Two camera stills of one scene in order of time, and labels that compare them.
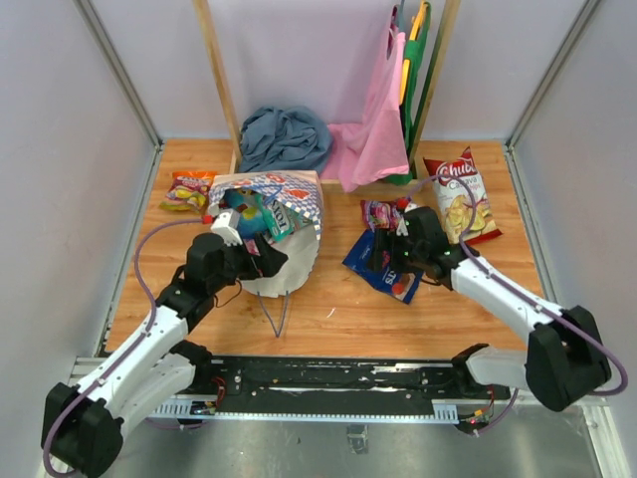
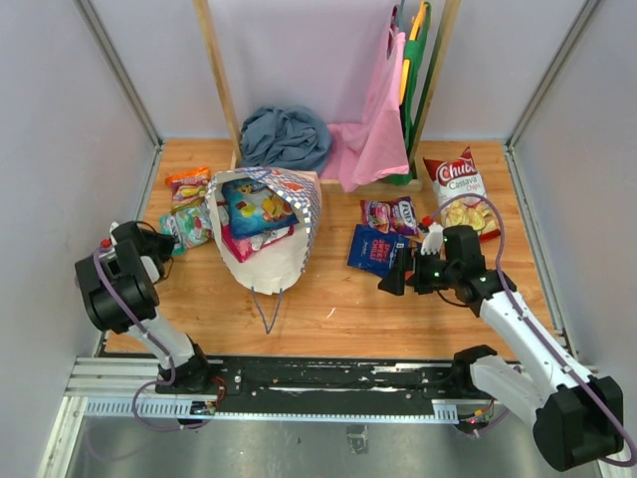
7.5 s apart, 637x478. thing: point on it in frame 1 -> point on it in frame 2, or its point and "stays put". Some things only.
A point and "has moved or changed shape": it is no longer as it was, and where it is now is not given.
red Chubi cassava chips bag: (458, 199) stays put
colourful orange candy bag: (188, 191) has moved or changed shape
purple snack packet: (383, 215) stays put
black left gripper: (268, 264) -> (166, 241)
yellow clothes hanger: (406, 63) stays put
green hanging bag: (414, 54) stays put
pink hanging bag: (365, 152) stays put
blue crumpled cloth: (291, 138) stays put
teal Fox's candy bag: (280, 218) -> (191, 226)
